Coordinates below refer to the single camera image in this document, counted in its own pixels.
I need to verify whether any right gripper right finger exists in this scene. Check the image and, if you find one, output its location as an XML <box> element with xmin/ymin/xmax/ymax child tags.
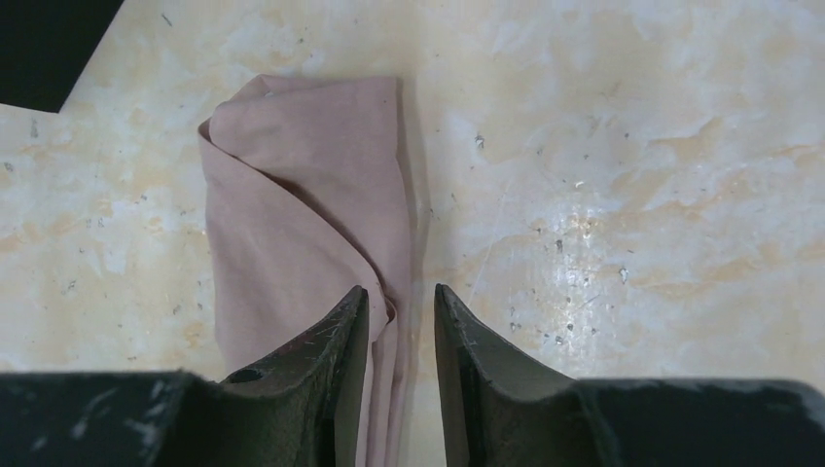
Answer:
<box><xmin>434</xmin><ymin>284</ymin><xmax>611</xmax><ymax>466</ymax></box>

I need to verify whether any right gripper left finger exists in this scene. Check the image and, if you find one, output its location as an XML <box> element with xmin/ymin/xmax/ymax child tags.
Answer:
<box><xmin>154</xmin><ymin>286</ymin><xmax>369</xmax><ymax>466</ymax></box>

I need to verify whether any pink underwear cream waistband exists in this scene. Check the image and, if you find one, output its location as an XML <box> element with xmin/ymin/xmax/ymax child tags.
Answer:
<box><xmin>198</xmin><ymin>75</ymin><xmax>413</xmax><ymax>466</ymax></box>

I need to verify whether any black box glass lid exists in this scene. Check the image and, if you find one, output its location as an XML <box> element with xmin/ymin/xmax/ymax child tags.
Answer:
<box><xmin>1</xmin><ymin>0</ymin><xmax>123</xmax><ymax>113</ymax></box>

